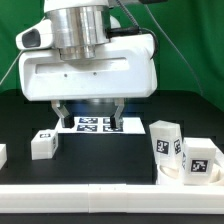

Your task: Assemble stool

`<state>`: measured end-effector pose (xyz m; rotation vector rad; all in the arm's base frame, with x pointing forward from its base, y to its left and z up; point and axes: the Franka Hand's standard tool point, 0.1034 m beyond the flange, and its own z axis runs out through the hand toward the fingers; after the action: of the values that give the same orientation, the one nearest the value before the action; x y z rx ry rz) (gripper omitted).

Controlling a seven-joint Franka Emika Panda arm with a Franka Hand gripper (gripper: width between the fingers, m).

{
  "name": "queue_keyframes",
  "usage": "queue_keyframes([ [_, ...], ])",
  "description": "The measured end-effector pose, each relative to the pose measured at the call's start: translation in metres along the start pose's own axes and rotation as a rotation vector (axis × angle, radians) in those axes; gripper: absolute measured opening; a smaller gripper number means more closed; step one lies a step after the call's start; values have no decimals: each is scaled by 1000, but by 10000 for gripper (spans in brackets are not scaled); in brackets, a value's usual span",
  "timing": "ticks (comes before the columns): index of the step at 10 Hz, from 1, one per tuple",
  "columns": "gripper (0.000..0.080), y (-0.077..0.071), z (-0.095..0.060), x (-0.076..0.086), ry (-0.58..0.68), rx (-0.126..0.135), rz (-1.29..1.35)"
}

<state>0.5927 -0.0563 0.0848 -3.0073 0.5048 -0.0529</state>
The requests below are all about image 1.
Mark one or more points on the white U-shaped obstacle wall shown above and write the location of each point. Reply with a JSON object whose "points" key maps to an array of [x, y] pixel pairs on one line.
{"points": [[166, 197]]}

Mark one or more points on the white round stool seat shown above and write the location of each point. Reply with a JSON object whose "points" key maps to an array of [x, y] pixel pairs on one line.
{"points": [[170, 175]]}

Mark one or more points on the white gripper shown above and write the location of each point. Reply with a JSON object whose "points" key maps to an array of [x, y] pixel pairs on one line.
{"points": [[122, 68]]}

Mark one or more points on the paper sheet with fiducial tags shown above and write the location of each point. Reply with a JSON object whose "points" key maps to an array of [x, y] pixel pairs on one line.
{"points": [[101, 125]]}

